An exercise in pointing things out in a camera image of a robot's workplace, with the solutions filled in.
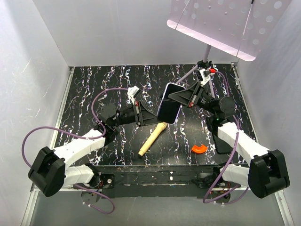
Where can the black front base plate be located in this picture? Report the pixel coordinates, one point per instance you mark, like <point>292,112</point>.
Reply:
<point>151,180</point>

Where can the beige wooden microphone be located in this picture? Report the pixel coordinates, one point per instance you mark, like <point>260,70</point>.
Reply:
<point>151,139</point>

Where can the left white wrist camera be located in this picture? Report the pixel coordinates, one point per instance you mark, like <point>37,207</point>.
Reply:
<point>132,92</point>

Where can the lavender phone case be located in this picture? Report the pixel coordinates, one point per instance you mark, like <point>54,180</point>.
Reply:
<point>174,121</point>

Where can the black phone on right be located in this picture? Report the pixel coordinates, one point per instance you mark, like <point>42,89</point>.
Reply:
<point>213,124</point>

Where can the aluminium frame rail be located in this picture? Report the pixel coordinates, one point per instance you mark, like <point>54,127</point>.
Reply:
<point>265,174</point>

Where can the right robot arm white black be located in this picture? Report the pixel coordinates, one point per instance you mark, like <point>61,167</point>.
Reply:
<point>250,164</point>

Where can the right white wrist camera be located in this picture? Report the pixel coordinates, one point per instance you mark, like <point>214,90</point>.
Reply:
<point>204,75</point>

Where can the lavender music stand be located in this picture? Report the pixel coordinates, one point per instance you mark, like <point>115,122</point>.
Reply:
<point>244,29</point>

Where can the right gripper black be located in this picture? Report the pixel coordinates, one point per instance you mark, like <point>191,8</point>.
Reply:
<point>188,96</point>

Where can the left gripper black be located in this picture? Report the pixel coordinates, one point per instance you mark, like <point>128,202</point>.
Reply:
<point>145,117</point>

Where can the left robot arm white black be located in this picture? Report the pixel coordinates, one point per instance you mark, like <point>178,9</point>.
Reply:
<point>53,168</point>

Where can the orange curved plastic piece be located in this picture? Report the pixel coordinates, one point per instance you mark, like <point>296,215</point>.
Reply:
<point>199,149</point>

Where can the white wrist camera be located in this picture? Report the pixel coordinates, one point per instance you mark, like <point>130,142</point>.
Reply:
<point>132,92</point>
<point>204,75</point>

